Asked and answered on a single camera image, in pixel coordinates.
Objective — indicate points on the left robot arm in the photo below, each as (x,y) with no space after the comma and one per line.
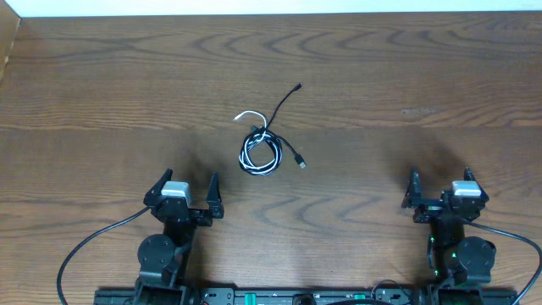
(164,257)

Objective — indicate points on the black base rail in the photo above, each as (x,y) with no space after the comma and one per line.
(230,296)

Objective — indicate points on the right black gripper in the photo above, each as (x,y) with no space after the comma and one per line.
(412,200)

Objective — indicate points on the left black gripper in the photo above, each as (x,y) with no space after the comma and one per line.
(215,205)

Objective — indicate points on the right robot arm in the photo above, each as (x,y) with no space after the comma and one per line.
(461,263)

